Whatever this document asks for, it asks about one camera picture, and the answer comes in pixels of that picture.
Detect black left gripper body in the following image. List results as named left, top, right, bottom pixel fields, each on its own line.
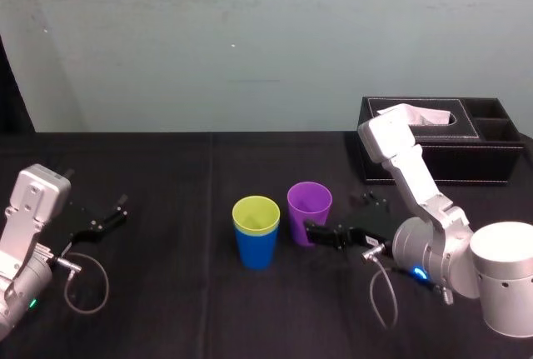
left=46, top=204, right=106, bottom=257

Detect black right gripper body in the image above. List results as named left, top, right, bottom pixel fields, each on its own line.
left=336, top=202, right=397, bottom=252

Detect purple plastic cup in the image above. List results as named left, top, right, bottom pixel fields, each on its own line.
left=286, top=181, right=334, bottom=249

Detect black table cloth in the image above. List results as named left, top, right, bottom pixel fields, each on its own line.
left=0, top=130, right=533, bottom=359

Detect blue plastic cup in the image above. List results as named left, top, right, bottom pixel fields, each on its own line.
left=233, top=225, right=280, bottom=271

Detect yellow-green plastic cup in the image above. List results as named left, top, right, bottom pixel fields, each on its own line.
left=231, top=195, right=281, bottom=238

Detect black leather tissue box organizer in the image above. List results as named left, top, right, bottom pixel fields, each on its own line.
left=357, top=96, right=527, bottom=187

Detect white tissue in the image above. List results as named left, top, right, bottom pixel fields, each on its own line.
left=404, top=104, right=452, bottom=127

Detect dark side panel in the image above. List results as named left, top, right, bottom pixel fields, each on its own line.
left=0, top=33, right=37, bottom=134

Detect grey left gripper cable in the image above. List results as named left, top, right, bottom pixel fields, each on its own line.
left=52, top=252, right=111, bottom=315

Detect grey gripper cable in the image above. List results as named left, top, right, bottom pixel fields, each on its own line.
left=52, top=252, right=111, bottom=315
left=361, top=244, right=401, bottom=330

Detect grey right gripper cable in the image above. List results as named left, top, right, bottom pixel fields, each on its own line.
left=361, top=244, right=401, bottom=330

